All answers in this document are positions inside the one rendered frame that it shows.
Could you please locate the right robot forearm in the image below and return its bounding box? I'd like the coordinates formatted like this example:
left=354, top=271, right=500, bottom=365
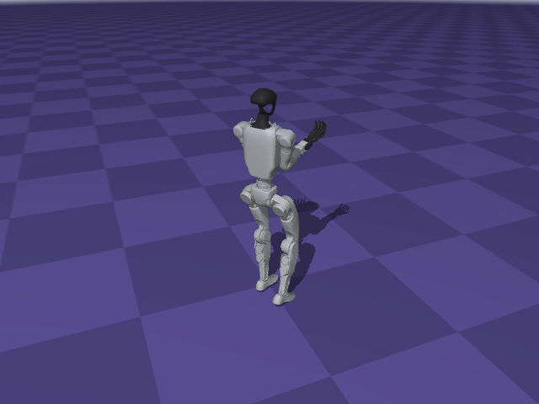
left=287, top=141, right=309, bottom=171

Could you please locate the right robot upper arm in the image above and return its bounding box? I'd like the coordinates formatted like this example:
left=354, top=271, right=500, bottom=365
left=276, top=129, right=296, bottom=171

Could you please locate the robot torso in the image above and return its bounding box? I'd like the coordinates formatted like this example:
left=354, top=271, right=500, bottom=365
left=243, top=118, right=283, bottom=208

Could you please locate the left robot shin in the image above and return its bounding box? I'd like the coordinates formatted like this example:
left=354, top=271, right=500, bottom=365
left=253, top=229, right=271, bottom=281

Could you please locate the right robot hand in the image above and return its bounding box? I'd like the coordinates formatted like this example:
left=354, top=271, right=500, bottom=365
left=303, top=120, right=326, bottom=150

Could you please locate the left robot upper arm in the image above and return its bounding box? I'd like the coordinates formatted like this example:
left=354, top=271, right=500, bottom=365
left=233, top=121, right=247, bottom=146

